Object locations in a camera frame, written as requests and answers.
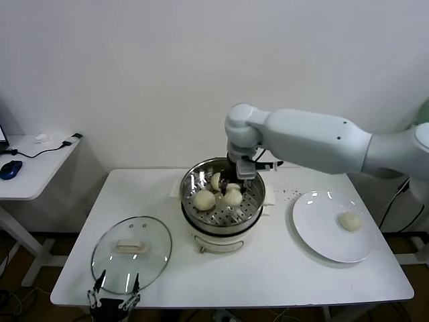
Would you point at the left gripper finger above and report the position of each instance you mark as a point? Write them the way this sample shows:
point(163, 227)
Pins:
point(134, 292)
point(94, 293)

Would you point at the white round plate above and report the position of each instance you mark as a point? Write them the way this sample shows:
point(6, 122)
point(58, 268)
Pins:
point(318, 231)

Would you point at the white steamed baozi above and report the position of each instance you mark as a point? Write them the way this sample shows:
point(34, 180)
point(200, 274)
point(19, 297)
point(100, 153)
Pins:
point(233, 198)
point(215, 181)
point(350, 221)
point(204, 200)

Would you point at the stainless steel steamer basket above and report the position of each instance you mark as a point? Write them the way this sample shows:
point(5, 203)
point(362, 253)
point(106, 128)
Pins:
point(248, 209)

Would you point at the white side desk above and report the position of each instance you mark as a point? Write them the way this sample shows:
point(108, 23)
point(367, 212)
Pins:
point(27, 188)

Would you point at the pale green object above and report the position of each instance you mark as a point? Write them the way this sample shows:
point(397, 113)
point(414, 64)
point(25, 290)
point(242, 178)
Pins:
point(424, 112)

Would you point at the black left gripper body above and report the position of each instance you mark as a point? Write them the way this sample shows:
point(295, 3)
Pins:
point(109, 310)

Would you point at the small white desk object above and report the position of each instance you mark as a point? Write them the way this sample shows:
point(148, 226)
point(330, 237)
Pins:
point(40, 138)

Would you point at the blue computer mouse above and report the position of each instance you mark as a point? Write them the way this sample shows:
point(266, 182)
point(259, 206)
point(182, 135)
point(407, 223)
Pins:
point(10, 169)

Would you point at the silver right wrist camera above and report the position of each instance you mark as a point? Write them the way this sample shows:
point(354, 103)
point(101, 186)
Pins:
point(246, 169)

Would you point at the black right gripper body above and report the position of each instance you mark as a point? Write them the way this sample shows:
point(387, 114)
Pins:
point(231, 167)

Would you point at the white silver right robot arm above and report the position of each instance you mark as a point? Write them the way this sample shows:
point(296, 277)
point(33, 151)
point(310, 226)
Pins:
point(318, 141)

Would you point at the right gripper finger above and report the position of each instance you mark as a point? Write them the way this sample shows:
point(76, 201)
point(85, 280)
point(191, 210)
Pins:
point(246, 189)
point(225, 186)

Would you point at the black laptop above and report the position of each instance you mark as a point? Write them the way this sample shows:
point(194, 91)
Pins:
point(2, 135)

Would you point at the cream electric cooker base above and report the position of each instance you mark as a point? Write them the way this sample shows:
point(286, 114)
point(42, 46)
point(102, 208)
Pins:
point(218, 241)

